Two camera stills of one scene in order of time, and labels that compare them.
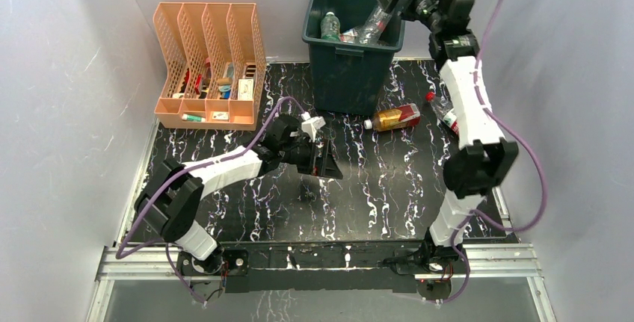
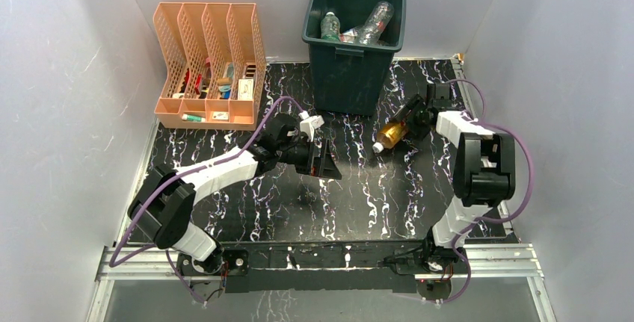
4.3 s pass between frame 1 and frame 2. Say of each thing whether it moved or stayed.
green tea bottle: stayed
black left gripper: stayed
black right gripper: moved
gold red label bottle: moved
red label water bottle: stayed
